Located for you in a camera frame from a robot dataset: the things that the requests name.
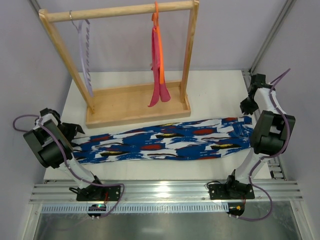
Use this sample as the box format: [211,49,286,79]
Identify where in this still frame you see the blue white red patterned trousers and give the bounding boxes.
[72,116,254,165]

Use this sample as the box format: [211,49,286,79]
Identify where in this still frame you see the lilac plastic hanger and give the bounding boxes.
[69,10,94,97]

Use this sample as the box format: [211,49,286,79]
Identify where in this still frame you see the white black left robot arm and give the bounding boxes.
[23,108,107,202]

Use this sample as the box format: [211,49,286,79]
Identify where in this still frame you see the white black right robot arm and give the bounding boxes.
[223,70,296,200]

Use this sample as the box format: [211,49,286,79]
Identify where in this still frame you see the pink cloth on hanger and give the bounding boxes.
[148,25,171,108]

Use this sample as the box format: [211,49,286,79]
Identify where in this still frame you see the orange plastic hanger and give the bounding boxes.
[151,1,165,85]

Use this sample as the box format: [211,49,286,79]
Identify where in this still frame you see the wooden clothes rack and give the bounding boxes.
[38,0,200,129]

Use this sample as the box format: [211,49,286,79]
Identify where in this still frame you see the aluminium frame rail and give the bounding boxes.
[234,0,296,182]

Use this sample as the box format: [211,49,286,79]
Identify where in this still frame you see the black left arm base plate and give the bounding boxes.
[75,185,121,202]

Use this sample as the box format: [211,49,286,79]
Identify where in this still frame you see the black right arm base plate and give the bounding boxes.
[206,182,255,200]

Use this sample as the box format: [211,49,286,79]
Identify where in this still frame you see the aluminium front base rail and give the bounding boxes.
[28,179,303,204]

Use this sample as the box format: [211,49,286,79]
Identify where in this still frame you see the slotted grey cable duct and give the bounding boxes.
[41,202,229,215]

